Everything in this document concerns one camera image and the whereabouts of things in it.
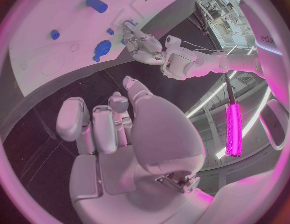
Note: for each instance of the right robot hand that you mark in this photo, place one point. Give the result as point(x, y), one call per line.
point(163, 134)

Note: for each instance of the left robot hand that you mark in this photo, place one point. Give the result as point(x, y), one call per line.
point(147, 48)

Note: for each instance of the blue gear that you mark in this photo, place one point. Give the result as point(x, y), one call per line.
point(103, 48)

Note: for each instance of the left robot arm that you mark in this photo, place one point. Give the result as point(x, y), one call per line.
point(205, 63)

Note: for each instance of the white task board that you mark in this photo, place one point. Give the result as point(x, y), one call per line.
point(65, 18)

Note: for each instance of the small blue peg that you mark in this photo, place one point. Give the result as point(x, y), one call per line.
point(110, 31)
point(123, 41)

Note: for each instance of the long blue cylinder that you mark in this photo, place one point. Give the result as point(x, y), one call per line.
point(97, 4)

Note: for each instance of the glowing light bar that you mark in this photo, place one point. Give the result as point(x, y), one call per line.
point(233, 128)

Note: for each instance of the workshop equipment rack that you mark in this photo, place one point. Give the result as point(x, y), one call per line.
point(224, 22)

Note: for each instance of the blue plug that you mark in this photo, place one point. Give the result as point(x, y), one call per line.
point(55, 34)

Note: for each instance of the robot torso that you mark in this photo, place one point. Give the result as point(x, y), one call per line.
point(268, 59)

